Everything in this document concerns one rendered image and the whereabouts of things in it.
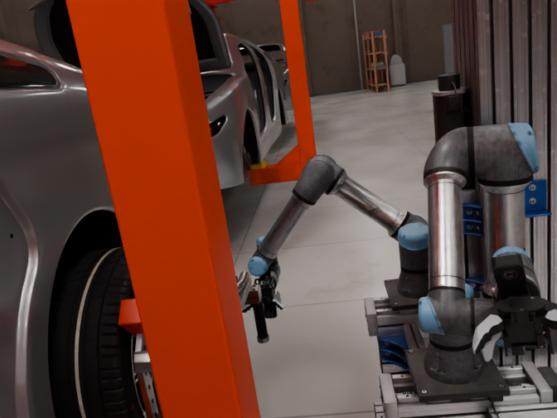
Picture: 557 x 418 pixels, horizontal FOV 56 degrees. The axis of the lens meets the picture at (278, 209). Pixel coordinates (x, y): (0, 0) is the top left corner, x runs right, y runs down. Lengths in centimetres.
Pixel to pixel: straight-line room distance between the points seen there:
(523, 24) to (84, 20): 102
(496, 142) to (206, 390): 81
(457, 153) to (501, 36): 35
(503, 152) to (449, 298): 35
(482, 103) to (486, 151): 23
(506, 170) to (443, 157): 14
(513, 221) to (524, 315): 44
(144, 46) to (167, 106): 10
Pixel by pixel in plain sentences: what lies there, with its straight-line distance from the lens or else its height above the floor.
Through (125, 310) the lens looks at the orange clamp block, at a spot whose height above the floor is 111.
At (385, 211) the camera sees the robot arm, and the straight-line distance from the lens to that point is 197.
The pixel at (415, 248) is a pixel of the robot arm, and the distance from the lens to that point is 185.
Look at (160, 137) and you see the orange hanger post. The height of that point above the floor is 158.
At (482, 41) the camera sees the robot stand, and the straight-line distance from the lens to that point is 145.
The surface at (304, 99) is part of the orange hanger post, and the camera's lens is 508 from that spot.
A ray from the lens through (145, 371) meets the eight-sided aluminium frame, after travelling 150.
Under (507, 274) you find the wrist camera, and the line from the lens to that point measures 91.
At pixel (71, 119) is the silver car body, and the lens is 168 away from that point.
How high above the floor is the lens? 167
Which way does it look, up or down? 16 degrees down
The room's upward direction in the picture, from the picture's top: 8 degrees counter-clockwise
